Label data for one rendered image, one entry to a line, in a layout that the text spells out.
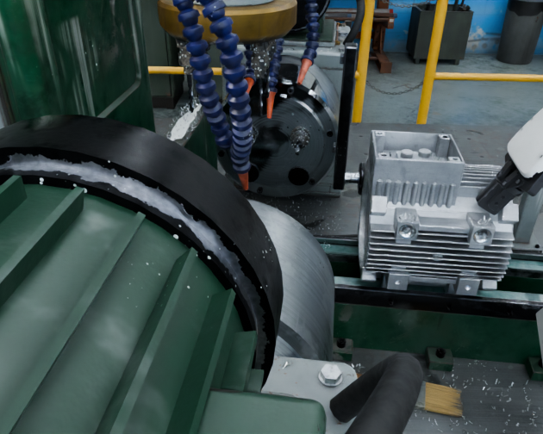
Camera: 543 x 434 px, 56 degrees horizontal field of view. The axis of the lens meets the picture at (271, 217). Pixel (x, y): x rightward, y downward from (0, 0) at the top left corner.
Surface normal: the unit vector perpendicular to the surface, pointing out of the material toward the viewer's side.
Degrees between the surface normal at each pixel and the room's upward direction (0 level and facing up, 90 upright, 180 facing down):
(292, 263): 39
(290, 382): 0
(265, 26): 90
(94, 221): 22
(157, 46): 90
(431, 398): 1
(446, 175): 90
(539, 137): 62
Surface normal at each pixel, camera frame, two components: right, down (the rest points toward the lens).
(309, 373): 0.01, -0.84
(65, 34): 0.99, 0.07
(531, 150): -0.89, -0.42
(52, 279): 0.39, -0.75
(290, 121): -0.12, 0.53
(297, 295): 0.69, -0.56
